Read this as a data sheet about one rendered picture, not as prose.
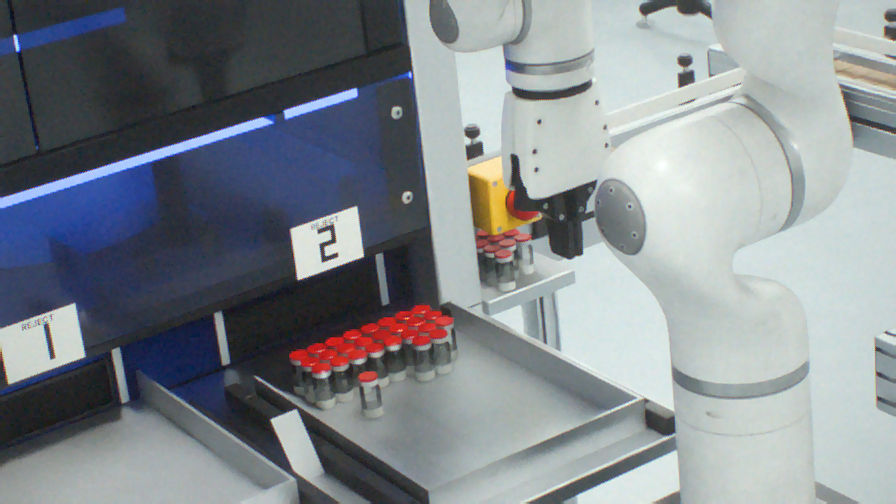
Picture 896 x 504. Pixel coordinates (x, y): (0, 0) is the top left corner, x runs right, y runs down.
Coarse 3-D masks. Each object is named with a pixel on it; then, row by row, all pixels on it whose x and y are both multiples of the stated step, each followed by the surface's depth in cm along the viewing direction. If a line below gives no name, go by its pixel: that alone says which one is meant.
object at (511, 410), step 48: (480, 336) 224; (432, 384) 217; (480, 384) 215; (528, 384) 214; (576, 384) 210; (336, 432) 202; (384, 432) 208; (432, 432) 207; (480, 432) 205; (528, 432) 204; (576, 432) 197; (624, 432) 201; (432, 480) 197; (480, 480) 192; (528, 480) 196
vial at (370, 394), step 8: (360, 384) 210; (368, 384) 209; (376, 384) 210; (360, 392) 210; (368, 392) 209; (376, 392) 210; (368, 400) 210; (376, 400) 210; (368, 408) 210; (376, 408) 210; (368, 416) 211; (376, 416) 211
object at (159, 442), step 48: (144, 384) 219; (48, 432) 216; (96, 432) 215; (144, 432) 214; (192, 432) 212; (0, 480) 207; (48, 480) 206; (96, 480) 205; (144, 480) 204; (192, 480) 203; (240, 480) 202; (288, 480) 194
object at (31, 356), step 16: (32, 320) 202; (48, 320) 203; (64, 320) 204; (0, 336) 201; (16, 336) 202; (32, 336) 203; (64, 336) 205; (80, 336) 206; (16, 352) 202; (32, 352) 203; (48, 352) 204; (64, 352) 205; (80, 352) 206; (16, 368) 203; (32, 368) 204; (48, 368) 205
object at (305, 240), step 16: (352, 208) 221; (304, 224) 218; (320, 224) 219; (336, 224) 220; (352, 224) 221; (304, 240) 218; (320, 240) 220; (352, 240) 222; (304, 256) 219; (320, 256) 220; (352, 256) 223; (304, 272) 219
